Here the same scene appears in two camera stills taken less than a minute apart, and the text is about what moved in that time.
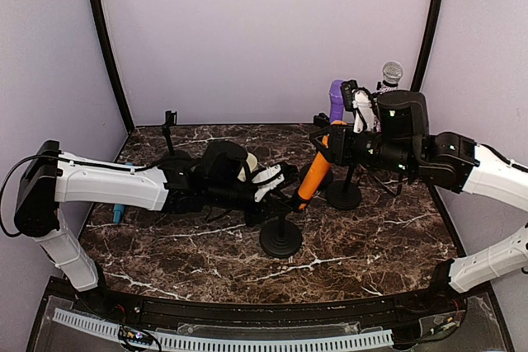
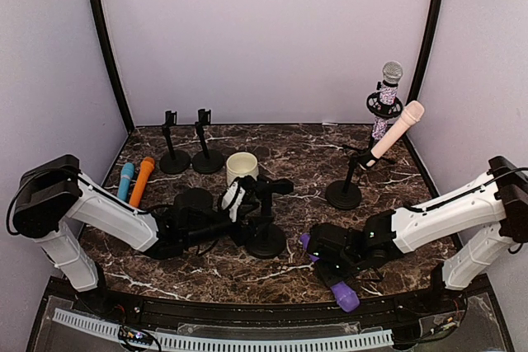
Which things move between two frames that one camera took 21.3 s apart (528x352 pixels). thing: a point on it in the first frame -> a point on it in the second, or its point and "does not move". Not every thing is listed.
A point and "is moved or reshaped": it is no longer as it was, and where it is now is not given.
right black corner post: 432,22 does not move
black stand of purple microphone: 321,133 -> 267,238
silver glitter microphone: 392,72 does not move
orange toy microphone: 318,171 is moved or reshaped
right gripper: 341,150 -> 327,276
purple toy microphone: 337,107 -> 345,298
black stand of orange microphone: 280,239 -> 208,161
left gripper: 267,208 -> 244,231
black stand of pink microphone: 344,194 does not move
